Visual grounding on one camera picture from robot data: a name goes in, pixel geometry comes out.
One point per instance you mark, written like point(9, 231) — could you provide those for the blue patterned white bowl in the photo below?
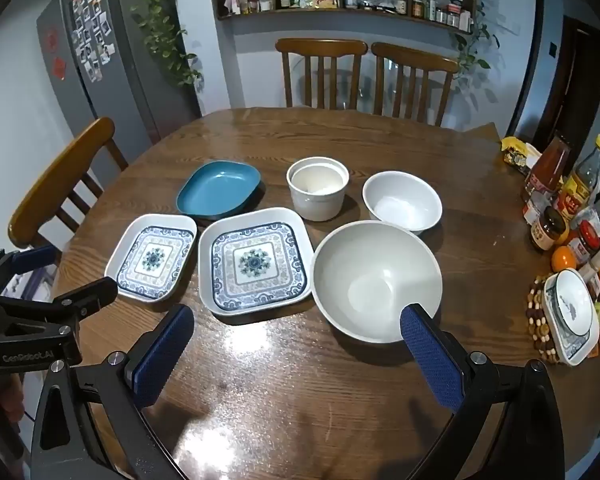
point(570, 310)

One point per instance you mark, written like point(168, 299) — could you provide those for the small white bowl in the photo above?
point(400, 200)

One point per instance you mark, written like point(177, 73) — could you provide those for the dark wooden door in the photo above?
point(580, 85)

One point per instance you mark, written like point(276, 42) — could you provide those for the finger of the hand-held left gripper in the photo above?
point(80, 300)
point(30, 258)

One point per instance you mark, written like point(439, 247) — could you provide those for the large blue patterned square plate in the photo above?
point(255, 260)

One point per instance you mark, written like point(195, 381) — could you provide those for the white ceramic cup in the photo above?
point(317, 205)

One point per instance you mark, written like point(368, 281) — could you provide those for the small trailing green plant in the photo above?
point(467, 50)

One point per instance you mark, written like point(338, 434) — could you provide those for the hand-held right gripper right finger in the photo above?
point(430, 365)

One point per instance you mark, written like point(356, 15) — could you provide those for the dark lid jar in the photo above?
point(547, 232)

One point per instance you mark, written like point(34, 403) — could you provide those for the small blue patterned square plate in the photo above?
point(152, 257)

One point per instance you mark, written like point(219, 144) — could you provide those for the red fridge sticker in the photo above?
point(60, 67)
point(51, 40)

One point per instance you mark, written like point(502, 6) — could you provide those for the yellow snack packet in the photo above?
point(517, 155)

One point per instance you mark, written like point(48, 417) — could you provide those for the black wall switch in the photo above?
point(552, 49)

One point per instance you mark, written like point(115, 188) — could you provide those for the yellow cap bottle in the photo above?
point(580, 185)

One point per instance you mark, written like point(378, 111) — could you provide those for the group of fridge photo magnets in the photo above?
point(92, 25)

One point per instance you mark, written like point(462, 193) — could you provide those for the red sauce bottle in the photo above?
point(547, 170)

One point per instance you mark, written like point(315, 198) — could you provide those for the teal plate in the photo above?
point(215, 187)

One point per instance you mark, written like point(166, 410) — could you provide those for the beaded wooden trivet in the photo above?
point(536, 310)

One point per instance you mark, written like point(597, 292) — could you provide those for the wooden chair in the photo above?
point(320, 47)
point(410, 57)
point(55, 175)

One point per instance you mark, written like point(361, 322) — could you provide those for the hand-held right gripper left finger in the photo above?
point(160, 360)

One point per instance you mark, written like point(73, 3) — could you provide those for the large white bowl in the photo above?
point(370, 275)

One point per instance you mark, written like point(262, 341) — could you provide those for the red lid jar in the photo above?
point(582, 245)

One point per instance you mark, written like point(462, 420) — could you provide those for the grey refrigerator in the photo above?
point(125, 60)

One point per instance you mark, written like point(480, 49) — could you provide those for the long trailing green plant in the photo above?
point(155, 25)

